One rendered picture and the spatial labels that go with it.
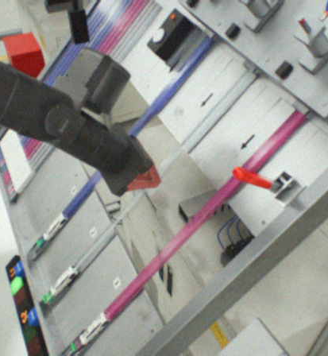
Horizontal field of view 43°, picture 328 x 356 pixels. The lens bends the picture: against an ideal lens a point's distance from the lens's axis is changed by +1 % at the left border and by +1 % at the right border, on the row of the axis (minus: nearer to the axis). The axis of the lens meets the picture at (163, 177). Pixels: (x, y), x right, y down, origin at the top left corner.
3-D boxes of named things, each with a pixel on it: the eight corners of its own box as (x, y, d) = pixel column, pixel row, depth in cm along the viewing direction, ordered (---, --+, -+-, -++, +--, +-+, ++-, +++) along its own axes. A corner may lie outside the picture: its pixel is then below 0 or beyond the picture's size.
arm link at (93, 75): (-12, 99, 46) (40, 129, 42) (40, 10, 46) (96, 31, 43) (54, 136, 57) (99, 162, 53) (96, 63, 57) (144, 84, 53)
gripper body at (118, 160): (125, 125, 62) (90, 101, 57) (154, 167, 56) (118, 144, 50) (96, 156, 63) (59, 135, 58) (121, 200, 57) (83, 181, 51)
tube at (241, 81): (51, 303, 73) (45, 302, 72) (48, 296, 74) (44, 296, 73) (252, 77, 59) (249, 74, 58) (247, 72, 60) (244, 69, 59)
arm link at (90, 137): (29, 133, 51) (52, 146, 48) (57, 84, 52) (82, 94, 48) (71, 155, 57) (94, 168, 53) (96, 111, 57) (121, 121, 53)
